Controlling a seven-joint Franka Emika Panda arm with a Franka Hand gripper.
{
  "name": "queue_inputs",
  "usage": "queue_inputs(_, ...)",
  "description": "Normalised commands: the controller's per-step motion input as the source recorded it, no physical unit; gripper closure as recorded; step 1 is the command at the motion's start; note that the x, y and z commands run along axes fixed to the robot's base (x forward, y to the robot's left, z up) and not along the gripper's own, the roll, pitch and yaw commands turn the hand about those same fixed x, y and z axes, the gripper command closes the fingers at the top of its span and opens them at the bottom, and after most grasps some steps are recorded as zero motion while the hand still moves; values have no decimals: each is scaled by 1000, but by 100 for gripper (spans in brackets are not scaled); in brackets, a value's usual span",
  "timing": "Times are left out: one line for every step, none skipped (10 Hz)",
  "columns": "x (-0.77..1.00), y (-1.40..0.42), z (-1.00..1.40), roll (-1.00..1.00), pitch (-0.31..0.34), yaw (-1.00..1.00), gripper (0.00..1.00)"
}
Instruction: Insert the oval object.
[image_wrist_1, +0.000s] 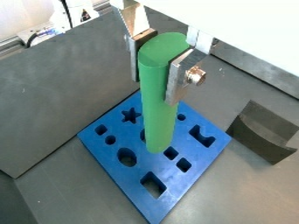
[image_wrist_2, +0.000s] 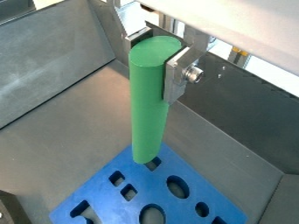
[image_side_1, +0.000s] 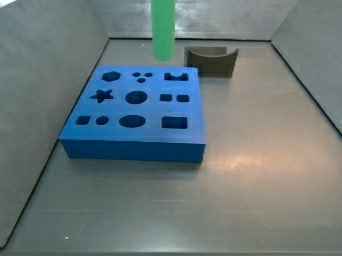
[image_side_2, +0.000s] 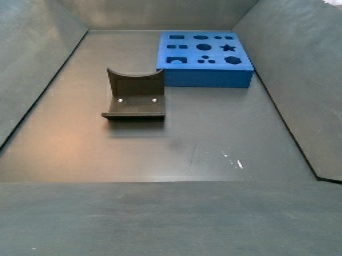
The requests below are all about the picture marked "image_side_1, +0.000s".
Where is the green oval peg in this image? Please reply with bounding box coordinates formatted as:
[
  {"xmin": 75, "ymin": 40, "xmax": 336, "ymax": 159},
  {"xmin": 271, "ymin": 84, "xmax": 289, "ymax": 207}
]
[{"xmin": 151, "ymin": 0, "xmax": 175, "ymax": 61}]

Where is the blue shape-sorting foam block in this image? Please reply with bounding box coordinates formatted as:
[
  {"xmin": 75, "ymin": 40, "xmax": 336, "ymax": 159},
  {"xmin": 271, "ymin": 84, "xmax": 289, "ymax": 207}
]
[{"xmin": 59, "ymin": 66, "xmax": 206, "ymax": 163}]

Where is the dark curved cradle block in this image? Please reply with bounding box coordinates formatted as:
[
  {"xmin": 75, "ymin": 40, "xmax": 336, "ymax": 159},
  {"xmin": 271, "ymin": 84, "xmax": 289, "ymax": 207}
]
[{"xmin": 185, "ymin": 46, "xmax": 239, "ymax": 78}]

